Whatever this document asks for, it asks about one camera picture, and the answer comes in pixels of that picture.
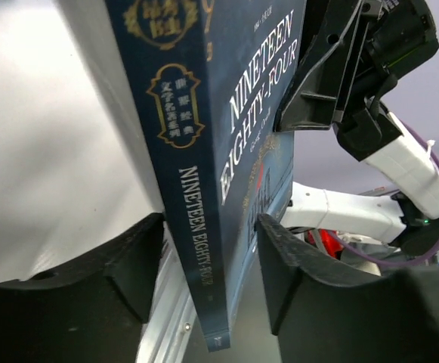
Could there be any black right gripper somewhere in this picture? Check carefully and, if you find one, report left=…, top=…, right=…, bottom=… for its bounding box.
left=274, top=1, right=439, bottom=132

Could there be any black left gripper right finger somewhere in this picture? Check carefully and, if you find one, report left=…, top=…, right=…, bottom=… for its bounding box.
left=256, top=214, right=439, bottom=362

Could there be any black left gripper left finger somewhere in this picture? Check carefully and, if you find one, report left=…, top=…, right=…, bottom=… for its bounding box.
left=0, top=213, right=164, bottom=363

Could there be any Nineteen Eighty-Four dark book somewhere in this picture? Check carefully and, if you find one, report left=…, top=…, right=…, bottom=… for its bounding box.
left=106, top=1, right=306, bottom=352

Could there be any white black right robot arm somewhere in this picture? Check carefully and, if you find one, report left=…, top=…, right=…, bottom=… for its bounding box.
left=294, top=1, right=439, bottom=193

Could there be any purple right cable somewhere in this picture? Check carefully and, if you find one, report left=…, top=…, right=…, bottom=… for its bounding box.
left=332, top=120, right=439, bottom=265

